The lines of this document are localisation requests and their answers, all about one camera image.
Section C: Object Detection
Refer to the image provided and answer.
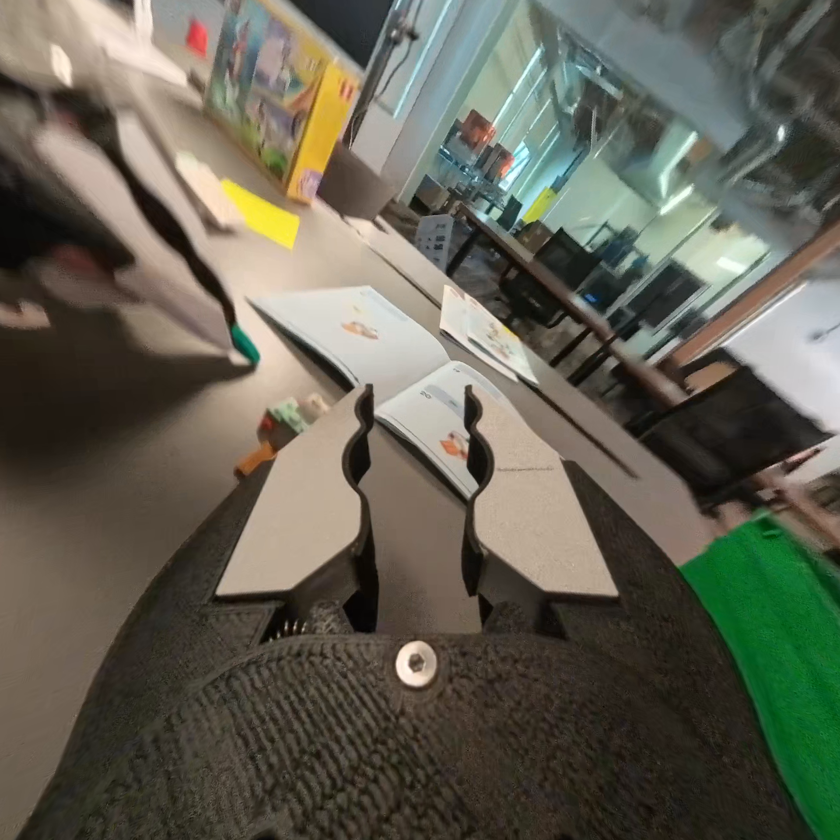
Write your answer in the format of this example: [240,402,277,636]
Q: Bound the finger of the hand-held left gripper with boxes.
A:
[85,108,237,326]
[36,123,232,358]

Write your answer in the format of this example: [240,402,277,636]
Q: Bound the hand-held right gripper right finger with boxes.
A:
[462,386,621,603]

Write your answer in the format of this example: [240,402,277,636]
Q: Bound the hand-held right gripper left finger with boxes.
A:
[214,384,380,614]

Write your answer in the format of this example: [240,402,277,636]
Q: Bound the small multicoloured lego assembly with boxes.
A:
[235,392,330,478]

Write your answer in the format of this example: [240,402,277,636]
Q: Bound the small teal lego part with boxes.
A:
[225,320,261,366]

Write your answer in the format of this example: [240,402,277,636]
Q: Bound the green plastic bin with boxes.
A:
[679,508,840,840]

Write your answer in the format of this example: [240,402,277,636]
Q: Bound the white studded lego brick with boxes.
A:
[176,152,240,232]

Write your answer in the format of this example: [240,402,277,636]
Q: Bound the yellow lego set box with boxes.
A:
[202,0,363,206]

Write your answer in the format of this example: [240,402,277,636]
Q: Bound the yellow paper sheet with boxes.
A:
[220,178,301,252]

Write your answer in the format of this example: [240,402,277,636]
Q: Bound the closed instruction booklet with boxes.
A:
[438,284,540,387]

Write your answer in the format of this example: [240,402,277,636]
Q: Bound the black office chair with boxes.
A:
[626,348,834,506]

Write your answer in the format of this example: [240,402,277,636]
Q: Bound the open instruction booklet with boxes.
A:
[248,285,526,501]

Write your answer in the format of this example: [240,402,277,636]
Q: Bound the brown wooden table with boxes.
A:
[453,200,840,460]

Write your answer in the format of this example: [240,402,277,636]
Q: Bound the black stand pole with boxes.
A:
[348,0,421,148]

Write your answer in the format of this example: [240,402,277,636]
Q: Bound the white cardboard box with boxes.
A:
[416,213,455,273]

